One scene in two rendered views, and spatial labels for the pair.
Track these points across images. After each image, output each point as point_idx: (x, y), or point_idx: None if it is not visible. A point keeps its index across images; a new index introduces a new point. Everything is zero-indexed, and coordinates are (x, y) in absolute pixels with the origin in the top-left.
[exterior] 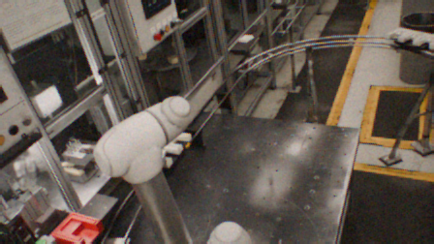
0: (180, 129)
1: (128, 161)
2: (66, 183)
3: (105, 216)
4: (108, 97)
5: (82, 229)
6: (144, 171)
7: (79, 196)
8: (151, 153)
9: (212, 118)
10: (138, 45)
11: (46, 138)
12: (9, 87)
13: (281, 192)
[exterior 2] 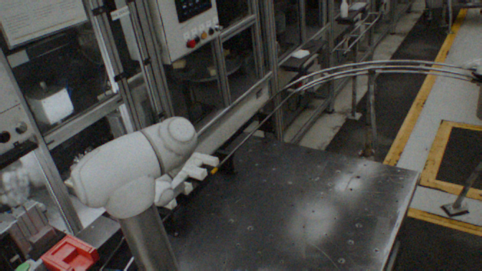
0: (181, 157)
1: (107, 191)
2: (64, 201)
3: (104, 243)
4: (124, 107)
5: (77, 256)
6: (129, 206)
7: (83, 216)
8: (139, 184)
9: (250, 141)
10: (166, 51)
11: (44, 149)
12: (2, 88)
13: (314, 238)
